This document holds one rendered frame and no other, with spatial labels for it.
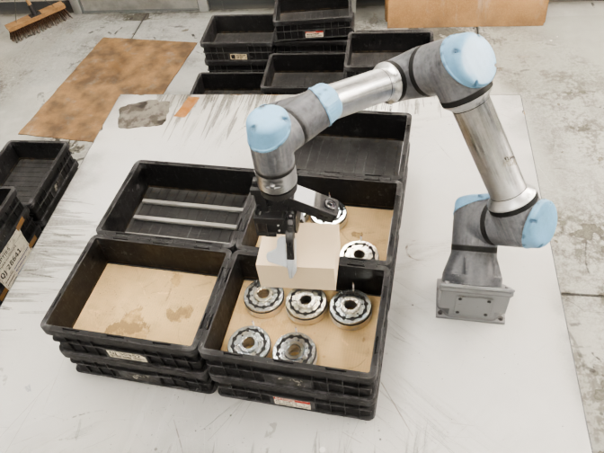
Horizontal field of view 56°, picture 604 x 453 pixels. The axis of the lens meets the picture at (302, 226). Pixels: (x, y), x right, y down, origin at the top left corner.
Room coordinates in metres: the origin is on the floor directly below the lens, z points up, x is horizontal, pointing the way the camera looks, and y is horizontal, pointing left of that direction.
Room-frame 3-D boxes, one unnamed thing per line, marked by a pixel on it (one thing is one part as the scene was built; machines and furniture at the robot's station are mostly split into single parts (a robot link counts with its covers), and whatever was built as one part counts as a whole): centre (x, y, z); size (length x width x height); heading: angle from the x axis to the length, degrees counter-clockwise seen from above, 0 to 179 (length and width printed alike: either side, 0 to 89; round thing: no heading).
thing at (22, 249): (1.50, 1.12, 0.41); 0.31 x 0.02 x 0.16; 167
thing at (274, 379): (0.74, 0.04, 0.87); 0.40 x 0.30 x 0.11; 72
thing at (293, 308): (0.81, 0.02, 0.86); 0.10 x 0.10 x 0.01
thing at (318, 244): (0.77, 0.01, 1.09); 0.16 x 0.12 x 0.07; 77
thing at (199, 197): (1.15, 0.32, 0.87); 0.40 x 0.30 x 0.11; 72
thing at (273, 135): (0.78, 0.03, 1.40); 0.09 x 0.08 x 0.11; 130
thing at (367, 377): (0.74, 0.04, 0.92); 0.40 x 0.30 x 0.02; 72
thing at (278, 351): (0.67, 0.06, 0.86); 0.10 x 0.10 x 0.01
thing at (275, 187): (0.77, 0.03, 1.32); 0.08 x 0.08 x 0.05
